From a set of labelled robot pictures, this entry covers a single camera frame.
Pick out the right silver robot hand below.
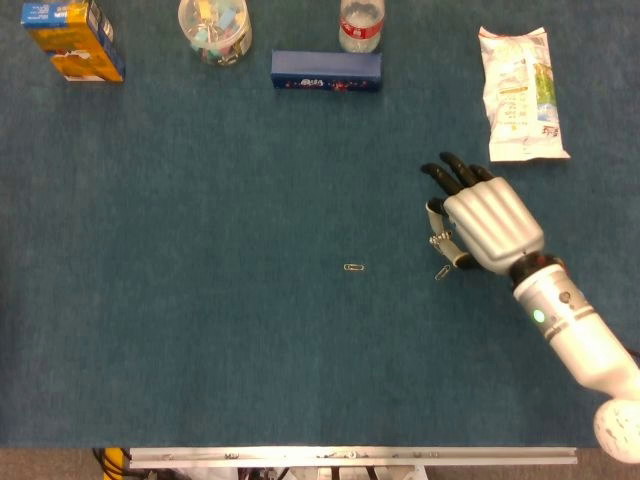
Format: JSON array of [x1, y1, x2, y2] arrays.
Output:
[[419, 151, 546, 276]]

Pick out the clear jar of binder clips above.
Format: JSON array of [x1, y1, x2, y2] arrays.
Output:
[[177, 0, 254, 69]]

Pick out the white green snack bag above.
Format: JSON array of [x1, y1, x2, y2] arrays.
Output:
[[477, 25, 572, 164]]

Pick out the dark blue rectangular box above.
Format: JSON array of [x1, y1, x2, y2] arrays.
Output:
[[270, 48, 384, 94]]

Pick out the water bottle with red label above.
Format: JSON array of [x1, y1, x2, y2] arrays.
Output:
[[338, 0, 386, 55]]

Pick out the teal felt table cloth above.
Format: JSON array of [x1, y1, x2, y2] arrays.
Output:
[[0, 0, 640, 449]]

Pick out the yellow blue carton box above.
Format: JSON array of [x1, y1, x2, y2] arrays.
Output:
[[20, 0, 126, 84]]

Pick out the aluminium profile rail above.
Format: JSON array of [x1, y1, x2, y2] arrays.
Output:
[[128, 446, 579, 470]]

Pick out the yellow bracket with black cables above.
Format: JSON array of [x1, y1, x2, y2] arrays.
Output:
[[92, 447, 129, 480]]

